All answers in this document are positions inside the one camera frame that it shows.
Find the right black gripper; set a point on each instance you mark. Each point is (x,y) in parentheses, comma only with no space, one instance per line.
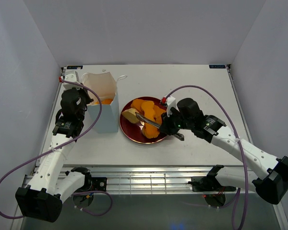
(166,127)

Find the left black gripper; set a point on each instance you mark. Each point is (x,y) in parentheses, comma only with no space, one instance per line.
(89,100)

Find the large glazed ring bread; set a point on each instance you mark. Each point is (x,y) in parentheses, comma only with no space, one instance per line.
(105,101)

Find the light blue paper bag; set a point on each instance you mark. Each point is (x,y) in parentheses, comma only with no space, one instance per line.
(105,87)

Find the pale leaf bread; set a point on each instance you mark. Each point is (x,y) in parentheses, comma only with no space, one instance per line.
(130,115)

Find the metal tongs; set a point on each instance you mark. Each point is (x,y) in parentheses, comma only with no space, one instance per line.
(146,120)

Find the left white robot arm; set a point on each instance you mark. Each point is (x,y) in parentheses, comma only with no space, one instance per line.
(43,197)

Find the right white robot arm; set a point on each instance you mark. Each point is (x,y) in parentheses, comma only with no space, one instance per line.
(263,173)

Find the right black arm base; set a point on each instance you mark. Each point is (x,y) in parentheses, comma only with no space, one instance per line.
(214,193)

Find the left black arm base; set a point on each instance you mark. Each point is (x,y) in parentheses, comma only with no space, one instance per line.
(92,184)

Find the orange bone-shaped bread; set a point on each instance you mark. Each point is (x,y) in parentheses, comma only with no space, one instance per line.
(150,131)

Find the orange round bread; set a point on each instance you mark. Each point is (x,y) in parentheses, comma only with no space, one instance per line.
(136,104)

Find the dark red round plate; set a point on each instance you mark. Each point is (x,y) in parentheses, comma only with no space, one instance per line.
(134,131)

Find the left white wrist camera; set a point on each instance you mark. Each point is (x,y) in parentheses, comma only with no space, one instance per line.
(70,80)

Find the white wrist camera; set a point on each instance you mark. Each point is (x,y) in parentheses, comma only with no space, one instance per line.
(70,80)
(169,103)

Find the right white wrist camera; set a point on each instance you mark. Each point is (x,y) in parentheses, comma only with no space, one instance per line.
(169,103)

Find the aluminium rail frame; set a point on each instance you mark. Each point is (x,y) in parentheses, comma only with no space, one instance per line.
(170,180)

